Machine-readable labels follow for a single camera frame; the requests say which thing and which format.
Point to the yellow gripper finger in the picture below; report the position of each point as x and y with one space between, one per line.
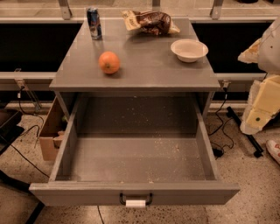
251 54
263 105

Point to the orange fruit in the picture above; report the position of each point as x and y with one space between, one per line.
109 63

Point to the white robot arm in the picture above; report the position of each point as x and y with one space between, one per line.
269 50

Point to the open grey top drawer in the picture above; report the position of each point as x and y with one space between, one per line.
135 146

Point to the white shoe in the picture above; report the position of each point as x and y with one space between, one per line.
273 149

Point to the white paper bowl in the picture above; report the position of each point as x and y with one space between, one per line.
189 50

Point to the brown snack bag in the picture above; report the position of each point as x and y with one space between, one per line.
152 22

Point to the grey cabinet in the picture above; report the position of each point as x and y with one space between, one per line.
147 62

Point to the blue drink can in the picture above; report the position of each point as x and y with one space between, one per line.
94 24

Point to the cardboard box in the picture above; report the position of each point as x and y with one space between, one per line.
51 135

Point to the black white drawer handle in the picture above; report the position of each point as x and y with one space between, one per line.
136 201

